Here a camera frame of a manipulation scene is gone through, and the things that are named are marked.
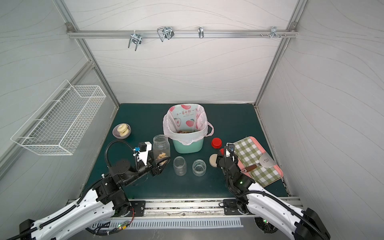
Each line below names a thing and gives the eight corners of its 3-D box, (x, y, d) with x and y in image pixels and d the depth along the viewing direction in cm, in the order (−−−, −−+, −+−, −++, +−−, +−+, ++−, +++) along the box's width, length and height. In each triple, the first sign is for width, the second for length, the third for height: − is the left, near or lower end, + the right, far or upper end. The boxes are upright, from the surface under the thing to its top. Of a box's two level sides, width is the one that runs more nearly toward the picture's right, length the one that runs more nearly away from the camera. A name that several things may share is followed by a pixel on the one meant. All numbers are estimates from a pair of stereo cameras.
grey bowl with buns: (114, 140, 101) (109, 134, 96) (119, 129, 107) (115, 123, 102) (130, 140, 101) (126, 134, 96) (134, 129, 107) (130, 123, 102)
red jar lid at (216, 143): (211, 148, 98) (212, 145, 95) (210, 140, 102) (211, 137, 99) (221, 148, 98) (222, 145, 95) (220, 140, 102) (221, 137, 99)
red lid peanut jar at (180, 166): (175, 176, 85) (172, 168, 76) (176, 165, 90) (173, 156, 80) (186, 176, 85) (185, 168, 76) (186, 165, 90) (185, 156, 80)
